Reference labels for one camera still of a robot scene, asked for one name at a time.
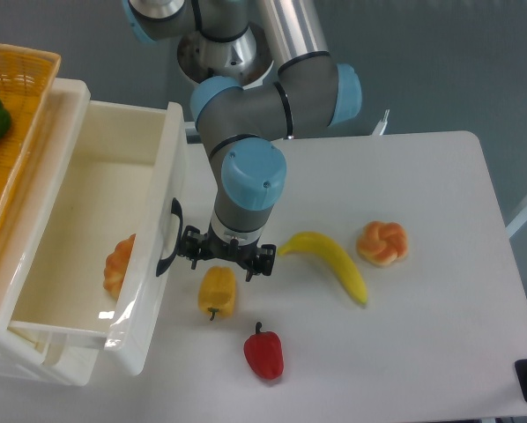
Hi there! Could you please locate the orange bread roll in drawer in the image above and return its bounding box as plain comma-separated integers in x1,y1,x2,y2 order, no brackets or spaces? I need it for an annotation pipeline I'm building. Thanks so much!
102,234,136,300

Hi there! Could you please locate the orange woven basket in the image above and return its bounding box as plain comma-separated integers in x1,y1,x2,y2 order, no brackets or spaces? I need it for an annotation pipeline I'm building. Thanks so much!
0,43,61,231

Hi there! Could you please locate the yellow banana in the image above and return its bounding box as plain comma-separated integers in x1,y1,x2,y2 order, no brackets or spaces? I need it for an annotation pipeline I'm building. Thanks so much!
277,231,368,306

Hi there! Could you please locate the white top drawer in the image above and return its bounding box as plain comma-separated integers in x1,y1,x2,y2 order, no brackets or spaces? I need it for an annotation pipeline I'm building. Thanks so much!
11,101,187,375

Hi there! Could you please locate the white drawer cabinet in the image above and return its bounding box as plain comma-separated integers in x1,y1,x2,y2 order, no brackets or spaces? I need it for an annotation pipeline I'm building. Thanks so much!
0,78,97,386

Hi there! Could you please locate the red bell pepper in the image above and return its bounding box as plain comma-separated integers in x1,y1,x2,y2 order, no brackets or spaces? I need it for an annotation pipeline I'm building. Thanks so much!
243,322,284,381

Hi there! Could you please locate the yellow bell pepper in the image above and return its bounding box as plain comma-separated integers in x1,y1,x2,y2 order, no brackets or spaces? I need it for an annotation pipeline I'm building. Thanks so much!
197,266,236,321

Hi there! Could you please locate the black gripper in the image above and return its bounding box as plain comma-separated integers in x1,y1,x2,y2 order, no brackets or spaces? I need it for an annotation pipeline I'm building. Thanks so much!
177,225,276,282

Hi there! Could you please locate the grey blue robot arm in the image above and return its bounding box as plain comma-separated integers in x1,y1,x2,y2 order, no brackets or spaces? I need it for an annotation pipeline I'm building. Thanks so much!
122,1,362,277

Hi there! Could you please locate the orange knotted bread roll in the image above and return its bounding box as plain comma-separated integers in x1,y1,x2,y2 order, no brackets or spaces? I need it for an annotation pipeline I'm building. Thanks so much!
356,221,409,267

